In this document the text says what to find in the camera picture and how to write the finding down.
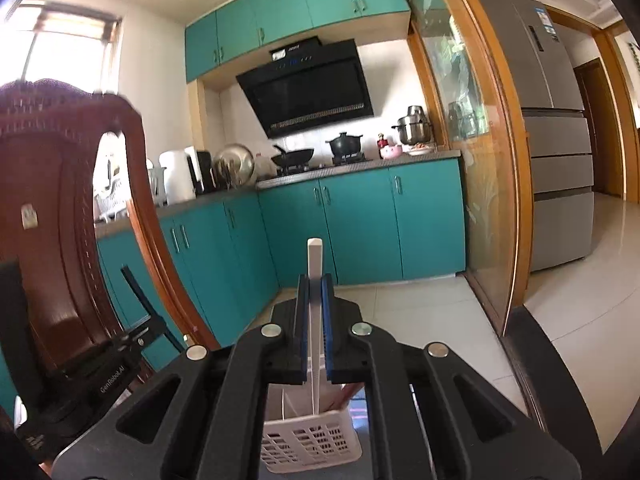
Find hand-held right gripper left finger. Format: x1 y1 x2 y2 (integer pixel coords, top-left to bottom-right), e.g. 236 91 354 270
115 274 311 480

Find teal wall kitchen cabinets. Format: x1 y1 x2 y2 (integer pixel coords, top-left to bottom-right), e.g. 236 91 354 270
184 0 412 83

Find gas stove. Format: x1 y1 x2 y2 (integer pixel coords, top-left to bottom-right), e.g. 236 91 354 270
272 155 373 177

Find black range hood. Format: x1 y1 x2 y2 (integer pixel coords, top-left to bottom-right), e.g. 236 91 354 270
235 35 376 140

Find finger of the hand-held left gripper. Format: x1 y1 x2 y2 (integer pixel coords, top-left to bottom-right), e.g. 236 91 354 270
111 312 172 362

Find kitchen window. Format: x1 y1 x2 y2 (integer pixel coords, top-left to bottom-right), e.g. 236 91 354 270
5 2 123 96

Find black wok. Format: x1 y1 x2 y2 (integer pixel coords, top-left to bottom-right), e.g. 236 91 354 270
271 144 316 168

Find silver refrigerator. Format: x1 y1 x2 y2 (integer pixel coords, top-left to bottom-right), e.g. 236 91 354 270
470 0 596 273

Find grey white jug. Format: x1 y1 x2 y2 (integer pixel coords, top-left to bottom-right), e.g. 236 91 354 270
147 165 168 206

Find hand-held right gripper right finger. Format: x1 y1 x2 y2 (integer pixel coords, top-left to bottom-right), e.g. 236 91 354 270
320 274 542 480

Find black cooking pot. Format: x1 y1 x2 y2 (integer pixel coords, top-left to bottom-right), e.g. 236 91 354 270
326 132 362 157

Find blue striped table cloth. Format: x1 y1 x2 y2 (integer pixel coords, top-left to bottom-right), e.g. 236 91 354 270
347 392 370 426

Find wooden framed glass sliding door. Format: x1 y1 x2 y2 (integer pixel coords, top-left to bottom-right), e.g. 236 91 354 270
395 0 533 336

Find black countertop appliance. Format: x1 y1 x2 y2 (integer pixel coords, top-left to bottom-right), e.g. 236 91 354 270
196 150 217 195

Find round steel lid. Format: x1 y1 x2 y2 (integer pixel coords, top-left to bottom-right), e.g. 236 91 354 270
214 144 258 188

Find teal base kitchen cabinets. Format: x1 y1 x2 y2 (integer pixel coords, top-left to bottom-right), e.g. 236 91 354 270
95 157 468 361

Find wooden doorway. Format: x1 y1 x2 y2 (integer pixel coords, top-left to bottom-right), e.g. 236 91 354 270
545 5 640 201

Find white slotted utensil basket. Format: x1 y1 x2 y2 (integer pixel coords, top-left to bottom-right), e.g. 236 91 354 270
261 384 364 476

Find stainless steel stock pot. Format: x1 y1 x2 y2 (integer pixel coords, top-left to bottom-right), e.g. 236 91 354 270
391 105 433 146

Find white chopstick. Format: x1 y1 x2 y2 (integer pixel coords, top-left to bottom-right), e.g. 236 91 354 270
306 236 324 417

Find grey kitchen countertop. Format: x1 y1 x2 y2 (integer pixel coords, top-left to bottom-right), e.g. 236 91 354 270
95 147 463 238

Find white dish rack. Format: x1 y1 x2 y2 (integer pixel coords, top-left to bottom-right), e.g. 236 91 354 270
94 180 132 223

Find white electric kettle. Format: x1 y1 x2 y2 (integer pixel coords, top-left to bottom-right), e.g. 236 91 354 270
159 149 197 205

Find carved wooden chair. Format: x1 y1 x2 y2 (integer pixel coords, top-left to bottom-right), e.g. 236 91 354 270
0 77 221 401

